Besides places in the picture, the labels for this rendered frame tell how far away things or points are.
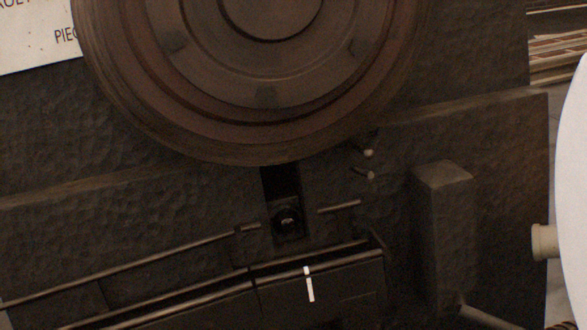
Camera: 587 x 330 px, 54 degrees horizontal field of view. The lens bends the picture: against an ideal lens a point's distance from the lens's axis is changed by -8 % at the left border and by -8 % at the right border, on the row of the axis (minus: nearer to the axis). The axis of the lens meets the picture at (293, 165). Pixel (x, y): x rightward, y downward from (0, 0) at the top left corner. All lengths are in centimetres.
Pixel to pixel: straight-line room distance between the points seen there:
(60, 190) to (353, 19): 51
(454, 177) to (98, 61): 53
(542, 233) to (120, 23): 69
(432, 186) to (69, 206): 54
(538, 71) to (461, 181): 369
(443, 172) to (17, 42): 66
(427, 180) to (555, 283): 129
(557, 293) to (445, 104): 119
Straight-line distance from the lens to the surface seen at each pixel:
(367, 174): 76
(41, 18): 92
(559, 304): 205
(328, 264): 90
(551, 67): 462
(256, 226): 94
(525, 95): 107
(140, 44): 73
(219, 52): 70
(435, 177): 93
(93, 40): 77
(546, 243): 99
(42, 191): 97
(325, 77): 72
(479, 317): 97
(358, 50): 72
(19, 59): 93
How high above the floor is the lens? 115
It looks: 20 degrees down
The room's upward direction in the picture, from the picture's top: 9 degrees counter-clockwise
